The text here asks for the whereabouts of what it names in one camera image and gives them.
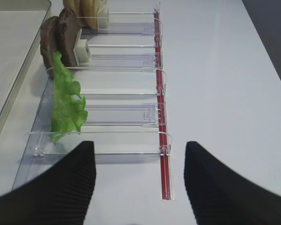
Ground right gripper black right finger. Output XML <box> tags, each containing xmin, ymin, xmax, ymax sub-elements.
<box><xmin>184</xmin><ymin>141</ymin><xmax>281</xmax><ymax>225</ymax></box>

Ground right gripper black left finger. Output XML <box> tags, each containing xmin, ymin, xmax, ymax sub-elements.
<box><xmin>0</xmin><ymin>141</ymin><xmax>96</xmax><ymax>225</ymax></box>

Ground green lettuce leaf in rack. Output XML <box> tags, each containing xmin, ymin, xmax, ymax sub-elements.
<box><xmin>50</xmin><ymin>52</ymin><xmax>88</xmax><ymax>144</ymax></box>

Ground brown meat patty, rear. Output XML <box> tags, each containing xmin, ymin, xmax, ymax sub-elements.
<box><xmin>40</xmin><ymin>16</ymin><xmax>59</xmax><ymax>80</ymax></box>

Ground brown meat patty,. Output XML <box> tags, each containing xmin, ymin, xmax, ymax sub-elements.
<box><xmin>40</xmin><ymin>16</ymin><xmax>59</xmax><ymax>80</ymax></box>
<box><xmin>55</xmin><ymin>8</ymin><xmax>81</xmax><ymax>67</ymax></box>

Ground brown meat patty, front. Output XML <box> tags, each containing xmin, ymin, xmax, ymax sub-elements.
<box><xmin>55</xmin><ymin>8</ymin><xmax>81</xmax><ymax>67</ymax></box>

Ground clear acrylic rack, right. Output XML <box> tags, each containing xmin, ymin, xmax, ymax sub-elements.
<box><xmin>13</xmin><ymin>1</ymin><xmax>173</xmax><ymax>200</ymax></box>

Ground white rack pusher block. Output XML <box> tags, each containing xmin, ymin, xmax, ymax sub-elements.
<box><xmin>73</xmin><ymin>30</ymin><xmax>91</xmax><ymax>67</ymax></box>

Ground metal baking tray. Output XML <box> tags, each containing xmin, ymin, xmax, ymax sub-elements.
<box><xmin>0</xmin><ymin>0</ymin><xmax>52</xmax><ymax>134</ymax></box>

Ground burger bun half, right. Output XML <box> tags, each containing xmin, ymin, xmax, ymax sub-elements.
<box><xmin>80</xmin><ymin>0</ymin><xmax>107</xmax><ymax>30</ymax></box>

